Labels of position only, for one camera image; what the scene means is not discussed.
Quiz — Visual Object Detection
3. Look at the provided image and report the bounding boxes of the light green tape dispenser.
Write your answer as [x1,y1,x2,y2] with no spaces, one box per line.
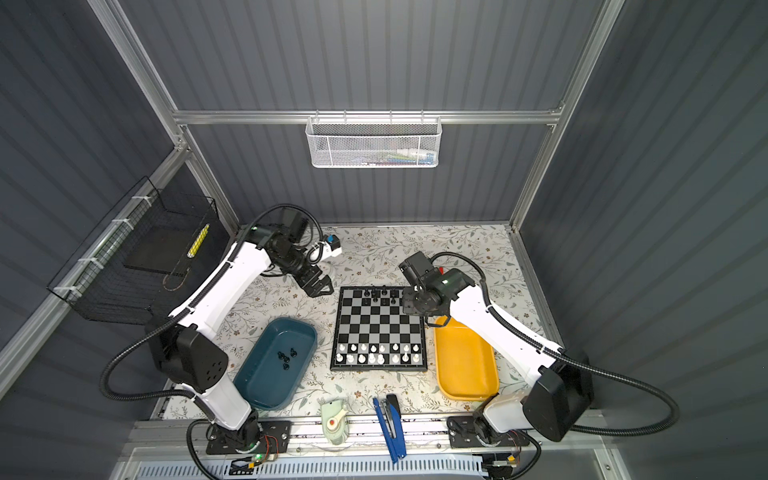
[320,399,349,446]

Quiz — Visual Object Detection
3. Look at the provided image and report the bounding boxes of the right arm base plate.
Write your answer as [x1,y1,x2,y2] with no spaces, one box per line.
[446,416,530,449]

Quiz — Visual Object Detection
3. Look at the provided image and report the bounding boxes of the teal plastic tray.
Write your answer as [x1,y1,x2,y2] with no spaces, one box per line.
[234,317,317,410]

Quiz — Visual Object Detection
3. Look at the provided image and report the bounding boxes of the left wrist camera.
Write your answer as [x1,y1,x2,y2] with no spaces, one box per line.
[310,234,342,263]

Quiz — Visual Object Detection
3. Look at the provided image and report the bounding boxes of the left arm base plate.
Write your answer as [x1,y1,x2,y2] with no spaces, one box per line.
[205,420,292,455]

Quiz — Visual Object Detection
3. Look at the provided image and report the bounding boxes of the yellow plastic tray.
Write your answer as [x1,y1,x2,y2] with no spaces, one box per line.
[434,316,500,402]

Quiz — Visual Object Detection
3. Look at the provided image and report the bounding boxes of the black white chess board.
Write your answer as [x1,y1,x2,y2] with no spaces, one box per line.
[330,286,428,372]

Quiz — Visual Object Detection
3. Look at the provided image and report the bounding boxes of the black wire side basket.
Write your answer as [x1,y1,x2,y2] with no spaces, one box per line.
[47,177,228,325]

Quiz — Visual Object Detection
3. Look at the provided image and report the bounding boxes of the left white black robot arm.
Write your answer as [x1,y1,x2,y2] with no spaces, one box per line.
[99,203,342,452]

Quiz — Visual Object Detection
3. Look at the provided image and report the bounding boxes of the blue black stapler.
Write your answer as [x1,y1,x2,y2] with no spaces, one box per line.
[372,394,407,464]

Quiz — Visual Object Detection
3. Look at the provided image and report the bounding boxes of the white wire wall basket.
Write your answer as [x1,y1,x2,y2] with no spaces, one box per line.
[305,118,443,169]

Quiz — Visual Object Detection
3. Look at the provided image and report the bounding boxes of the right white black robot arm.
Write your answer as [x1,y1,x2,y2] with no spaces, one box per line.
[399,251,680,443]

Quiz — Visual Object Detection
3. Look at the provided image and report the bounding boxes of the yellow green marker in basket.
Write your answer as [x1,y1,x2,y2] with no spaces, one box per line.
[186,223,210,259]

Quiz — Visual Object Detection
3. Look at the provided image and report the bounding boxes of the black chess pieces in tray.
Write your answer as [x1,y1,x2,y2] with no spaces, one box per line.
[277,348,298,370]

